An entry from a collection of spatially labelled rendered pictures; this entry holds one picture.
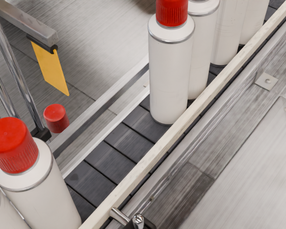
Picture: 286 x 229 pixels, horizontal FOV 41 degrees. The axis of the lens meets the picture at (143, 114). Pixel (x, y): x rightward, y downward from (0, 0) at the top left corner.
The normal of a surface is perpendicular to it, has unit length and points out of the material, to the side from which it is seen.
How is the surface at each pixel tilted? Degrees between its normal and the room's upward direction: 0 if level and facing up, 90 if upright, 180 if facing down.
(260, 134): 0
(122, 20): 0
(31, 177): 42
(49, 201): 90
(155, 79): 90
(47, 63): 90
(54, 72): 90
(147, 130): 0
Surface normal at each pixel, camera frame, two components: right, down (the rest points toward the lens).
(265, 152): -0.04, -0.58
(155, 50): -0.68, 0.61
